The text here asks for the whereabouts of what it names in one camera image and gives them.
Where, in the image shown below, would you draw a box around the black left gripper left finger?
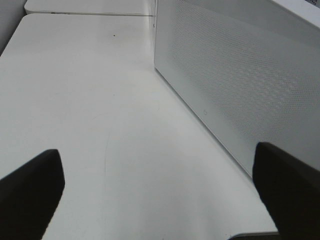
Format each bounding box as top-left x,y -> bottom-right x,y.
0,149 -> 65,240

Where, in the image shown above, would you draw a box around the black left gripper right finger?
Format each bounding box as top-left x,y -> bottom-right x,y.
252,142 -> 320,240

